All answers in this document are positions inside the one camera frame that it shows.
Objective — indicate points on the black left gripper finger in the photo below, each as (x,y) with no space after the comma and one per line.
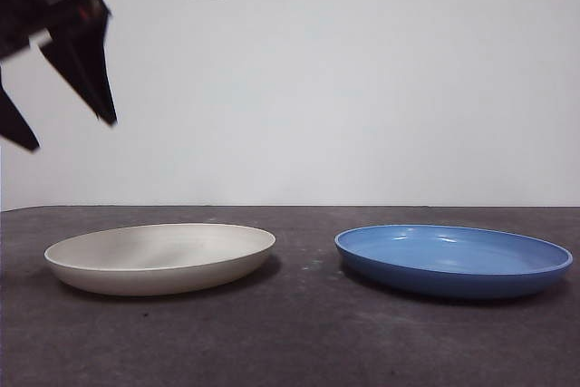
(16,119)
(81,60)

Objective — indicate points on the white round plate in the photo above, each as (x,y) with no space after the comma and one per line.
(158,269)

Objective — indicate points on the blue round plate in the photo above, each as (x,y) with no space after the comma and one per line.
(453,285)

